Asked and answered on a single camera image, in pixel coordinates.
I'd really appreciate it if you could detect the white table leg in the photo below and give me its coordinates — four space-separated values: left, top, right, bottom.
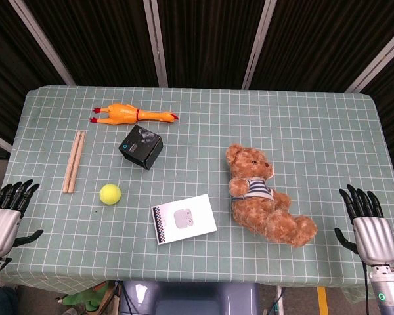
274 285 286 315

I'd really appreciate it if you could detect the green checkered tablecloth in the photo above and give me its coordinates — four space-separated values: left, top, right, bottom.
0 85 394 298

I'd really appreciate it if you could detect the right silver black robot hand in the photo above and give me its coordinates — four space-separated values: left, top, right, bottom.
334 184 394 264

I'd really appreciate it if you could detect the white earbuds box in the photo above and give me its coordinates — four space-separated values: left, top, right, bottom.
150 193 218 245

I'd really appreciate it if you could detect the brown teddy bear striped shirt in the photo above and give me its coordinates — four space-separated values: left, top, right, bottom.
225 143 318 248

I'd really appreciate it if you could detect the small black cardboard box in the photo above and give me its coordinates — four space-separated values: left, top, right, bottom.
118 124 164 171

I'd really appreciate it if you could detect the yellow tennis ball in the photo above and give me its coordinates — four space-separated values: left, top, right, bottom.
99 183 122 206

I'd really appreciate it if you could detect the green plush toy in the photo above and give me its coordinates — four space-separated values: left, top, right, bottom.
56 281 120 313

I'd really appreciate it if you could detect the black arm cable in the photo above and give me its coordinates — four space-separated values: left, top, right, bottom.
362 261 371 315

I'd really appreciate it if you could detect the orange rubber chicken toy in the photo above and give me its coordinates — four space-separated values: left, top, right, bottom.
89 102 180 125

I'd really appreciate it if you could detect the grey-blue robot torso base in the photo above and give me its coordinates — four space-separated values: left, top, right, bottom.
119 280 261 315

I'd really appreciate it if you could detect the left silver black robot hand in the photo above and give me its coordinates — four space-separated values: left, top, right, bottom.
0 179 45 259

